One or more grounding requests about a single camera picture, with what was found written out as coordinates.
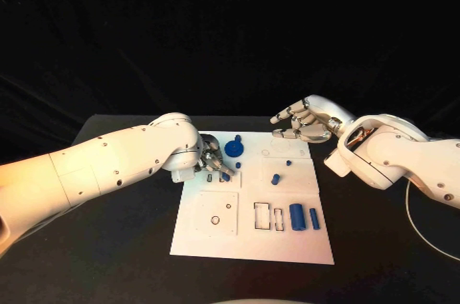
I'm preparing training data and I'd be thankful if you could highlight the large blue cylinder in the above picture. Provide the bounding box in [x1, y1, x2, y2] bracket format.
[289, 203, 308, 231]

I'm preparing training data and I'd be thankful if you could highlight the long thin blue cylinder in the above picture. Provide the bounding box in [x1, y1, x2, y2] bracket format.
[309, 208, 322, 231]

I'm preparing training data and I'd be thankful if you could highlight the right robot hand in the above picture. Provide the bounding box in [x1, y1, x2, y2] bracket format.
[269, 94, 357, 144]

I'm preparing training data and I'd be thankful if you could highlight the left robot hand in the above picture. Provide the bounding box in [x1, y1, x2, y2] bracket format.
[197, 133, 237, 178]

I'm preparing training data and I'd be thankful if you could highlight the white cable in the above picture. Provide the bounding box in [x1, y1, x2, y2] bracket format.
[404, 176, 460, 262]

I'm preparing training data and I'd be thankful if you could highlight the white task board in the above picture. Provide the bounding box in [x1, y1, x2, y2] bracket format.
[169, 130, 337, 265]

